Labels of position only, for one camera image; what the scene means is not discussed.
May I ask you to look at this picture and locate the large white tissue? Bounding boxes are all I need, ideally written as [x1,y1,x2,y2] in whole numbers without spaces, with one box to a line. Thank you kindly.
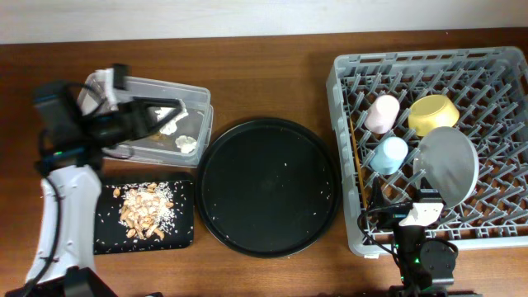
[154,107,188,135]

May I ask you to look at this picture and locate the small white tissue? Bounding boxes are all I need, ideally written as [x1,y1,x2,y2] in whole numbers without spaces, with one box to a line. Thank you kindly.
[175,135,197,153]

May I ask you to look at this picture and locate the blue cup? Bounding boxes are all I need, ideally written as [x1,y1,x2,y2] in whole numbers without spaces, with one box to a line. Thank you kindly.
[369,137,408,175]

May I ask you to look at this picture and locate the light grey plate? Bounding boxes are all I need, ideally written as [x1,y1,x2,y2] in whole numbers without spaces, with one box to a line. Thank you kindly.
[412,126,479,208]

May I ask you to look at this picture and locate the wooden chopstick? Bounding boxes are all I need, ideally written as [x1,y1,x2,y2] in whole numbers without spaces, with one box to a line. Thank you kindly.
[349,117,369,210]

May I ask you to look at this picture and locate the pink cup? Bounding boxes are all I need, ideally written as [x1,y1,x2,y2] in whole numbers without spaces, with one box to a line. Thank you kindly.
[365,95,400,134]

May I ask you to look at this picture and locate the food scraps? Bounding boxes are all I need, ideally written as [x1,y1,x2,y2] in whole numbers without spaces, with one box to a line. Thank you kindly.
[111,181,177,241]

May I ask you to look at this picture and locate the yellow bowl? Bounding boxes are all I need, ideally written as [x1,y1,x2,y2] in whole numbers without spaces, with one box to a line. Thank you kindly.
[408,95,460,137]

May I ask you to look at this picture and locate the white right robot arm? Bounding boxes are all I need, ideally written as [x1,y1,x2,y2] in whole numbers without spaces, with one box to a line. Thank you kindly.
[369,188,458,297]

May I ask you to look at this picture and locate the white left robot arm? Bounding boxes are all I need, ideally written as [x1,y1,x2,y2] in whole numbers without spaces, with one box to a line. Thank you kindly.
[8,81,184,296]

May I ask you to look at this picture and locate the clear plastic waste bin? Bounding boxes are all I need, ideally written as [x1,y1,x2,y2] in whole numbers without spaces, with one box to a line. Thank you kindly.
[77,72,215,168]

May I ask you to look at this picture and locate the grey dishwasher rack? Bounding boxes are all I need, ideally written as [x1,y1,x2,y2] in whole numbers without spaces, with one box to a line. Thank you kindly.
[326,47,527,257]

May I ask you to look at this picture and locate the black rectangular tray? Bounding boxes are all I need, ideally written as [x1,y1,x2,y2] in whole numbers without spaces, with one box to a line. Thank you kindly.
[93,172,195,255]

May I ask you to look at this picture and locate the round black serving tray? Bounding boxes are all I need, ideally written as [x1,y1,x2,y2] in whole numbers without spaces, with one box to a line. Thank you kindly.
[195,118,342,258]

